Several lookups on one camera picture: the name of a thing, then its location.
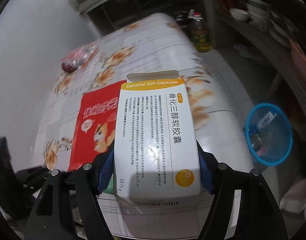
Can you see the red clear plastic bag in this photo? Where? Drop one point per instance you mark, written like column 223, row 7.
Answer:
column 78, row 58

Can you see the white bowl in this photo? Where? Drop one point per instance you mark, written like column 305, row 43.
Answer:
column 239, row 15

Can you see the blue mesh trash basket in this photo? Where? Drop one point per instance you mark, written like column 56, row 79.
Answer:
column 271, row 145

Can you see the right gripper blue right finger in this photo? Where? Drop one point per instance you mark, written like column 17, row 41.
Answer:
column 259, row 216

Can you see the pink plastic basin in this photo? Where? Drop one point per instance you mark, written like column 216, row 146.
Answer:
column 299, row 58

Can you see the floral tablecloth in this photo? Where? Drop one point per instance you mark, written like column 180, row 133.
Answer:
column 153, row 44

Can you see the red snack packet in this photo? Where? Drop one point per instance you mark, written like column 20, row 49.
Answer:
column 96, row 124

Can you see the blue toothpaste box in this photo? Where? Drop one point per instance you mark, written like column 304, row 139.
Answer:
column 254, row 128

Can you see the cooking oil bottle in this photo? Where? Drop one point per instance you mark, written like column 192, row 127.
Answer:
column 200, row 33

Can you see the white medicine box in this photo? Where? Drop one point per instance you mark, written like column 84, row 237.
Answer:
column 156, row 161

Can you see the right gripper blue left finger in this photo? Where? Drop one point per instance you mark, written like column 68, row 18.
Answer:
column 52, row 217

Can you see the stacked bowls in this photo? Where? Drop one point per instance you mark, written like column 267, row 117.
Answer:
column 259, row 14

